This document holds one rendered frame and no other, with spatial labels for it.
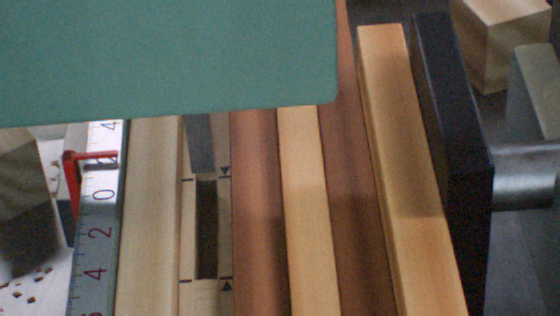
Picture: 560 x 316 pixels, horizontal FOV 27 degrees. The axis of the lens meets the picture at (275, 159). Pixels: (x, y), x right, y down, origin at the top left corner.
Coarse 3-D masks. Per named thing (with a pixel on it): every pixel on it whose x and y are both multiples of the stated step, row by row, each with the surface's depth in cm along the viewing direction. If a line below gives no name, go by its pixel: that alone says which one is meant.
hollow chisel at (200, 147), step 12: (192, 120) 42; (204, 120) 42; (192, 132) 42; (204, 132) 42; (192, 144) 43; (204, 144) 43; (192, 156) 43; (204, 156) 43; (192, 168) 44; (204, 168) 44
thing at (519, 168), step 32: (416, 32) 42; (448, 32) 42; (416, 64) 42; (448, 64) 40; (448, 96) 39; (448, 128) 38; (480, 128) 38; (448, 160) 37; (480, 160) 36; (512, 160) 41; (544, 160) 41; (448, 192) 37; (480, 192) 37; (512, 192) 41; (544, 192) 41; (448, 224) 38; (480, 224) 38; (480, 256) 39; (480, 288) 40
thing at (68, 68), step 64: (0, 0) 35; (64, 0) 35; (128, 0) 35; (192, 0) 35; (256, 0) 35; (320, 0) 35; (0, 64) 36; (64, 64) 37; (128, 64) 37; (192, 64) 37; (256, 64) 37; (320, 64) 37; (0, 128) 38
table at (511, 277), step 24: (360, 0) 61; (384, 0) 61; (408, 0) 61; (432, 0) 61; (360, 24) 59; (408, 24) 59; (408, 48) 58; (480, 96) 54; (504, 96) 54; (504, 120) 53; (504, 216) 48; (504, 240) 47; (504, 264) 46; (528, 264) 46; (504, 288) 45; (528, 288) 45; (504, 312) 44; (528, 312) 44
